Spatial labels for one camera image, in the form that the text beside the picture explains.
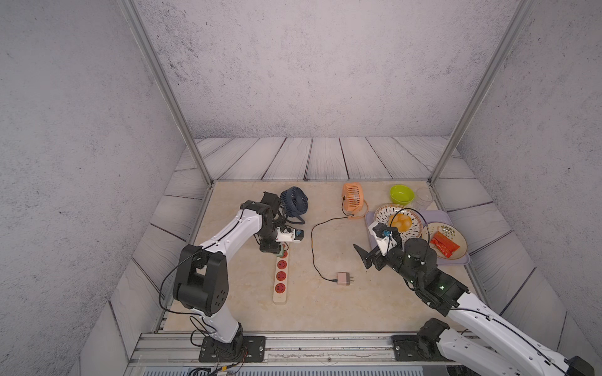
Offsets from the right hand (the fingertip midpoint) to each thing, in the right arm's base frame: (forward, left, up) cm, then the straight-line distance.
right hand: (369, 235), depth 73 cm
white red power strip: (-10, +29, -20) cm, 37 cm away
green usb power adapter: (+2, +29, -13) cm, 32 cm away
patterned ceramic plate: (+25, -14, -22) cm, 36 cm away
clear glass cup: (+33, -33, -20) cm, 51 cm away
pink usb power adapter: (-5, +7, -22) cm, 23 cm away
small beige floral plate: (+16, -39, -22) cm, 48 cm away
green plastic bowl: (+36, -24, -21) cm, 48 cm away
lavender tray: (+24, -8, -23) cm, 34 cm away
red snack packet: (+9, -35, -22) cm, 42 cm away
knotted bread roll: (+20, -20, -21) cm, 35 cm away
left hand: (+6, +31, -14) cm, 34 cm away
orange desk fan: (+27, 0, -15) cm, 31 cm away
